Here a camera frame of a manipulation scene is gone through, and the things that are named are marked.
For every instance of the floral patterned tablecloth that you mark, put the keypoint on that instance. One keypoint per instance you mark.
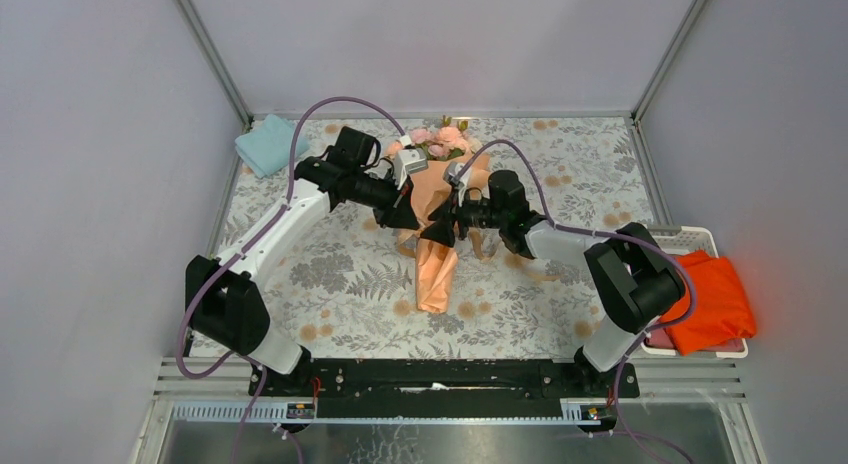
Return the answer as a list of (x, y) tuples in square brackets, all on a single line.
[(345, 291)]

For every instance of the pink cloth in basket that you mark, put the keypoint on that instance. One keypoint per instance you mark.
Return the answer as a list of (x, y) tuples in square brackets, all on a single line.
[(659, 343)]

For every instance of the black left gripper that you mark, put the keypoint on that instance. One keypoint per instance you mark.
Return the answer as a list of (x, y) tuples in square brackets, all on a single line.
[(399, 213)]

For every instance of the light blue folded towel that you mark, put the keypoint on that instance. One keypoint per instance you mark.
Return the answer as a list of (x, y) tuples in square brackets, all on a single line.
[(265, 149)]

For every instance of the peach wrapping paper sheet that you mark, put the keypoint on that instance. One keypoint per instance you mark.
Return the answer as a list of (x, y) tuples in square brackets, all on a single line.
[(429, 191)]

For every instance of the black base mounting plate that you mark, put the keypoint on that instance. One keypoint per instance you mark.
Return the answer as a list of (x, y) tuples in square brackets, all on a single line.
[(435, 389)]

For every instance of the orange folded cloth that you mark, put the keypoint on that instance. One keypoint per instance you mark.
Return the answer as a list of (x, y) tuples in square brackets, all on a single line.
[(723, 311)]

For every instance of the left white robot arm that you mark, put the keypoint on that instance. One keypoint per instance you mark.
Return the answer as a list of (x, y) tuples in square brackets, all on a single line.
[(223, 293)]

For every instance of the beige ribbon pile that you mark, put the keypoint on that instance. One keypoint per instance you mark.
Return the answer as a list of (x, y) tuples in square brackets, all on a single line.
[(477, 249)]

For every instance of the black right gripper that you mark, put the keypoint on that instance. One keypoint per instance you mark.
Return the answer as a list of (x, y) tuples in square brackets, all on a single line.
[(441, 231)]

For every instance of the pile of fake flowers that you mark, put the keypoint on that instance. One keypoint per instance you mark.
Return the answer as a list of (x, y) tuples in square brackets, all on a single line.
[(449, 139)]

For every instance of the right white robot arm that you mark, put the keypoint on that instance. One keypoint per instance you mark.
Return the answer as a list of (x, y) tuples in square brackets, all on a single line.
[(635, 280)]

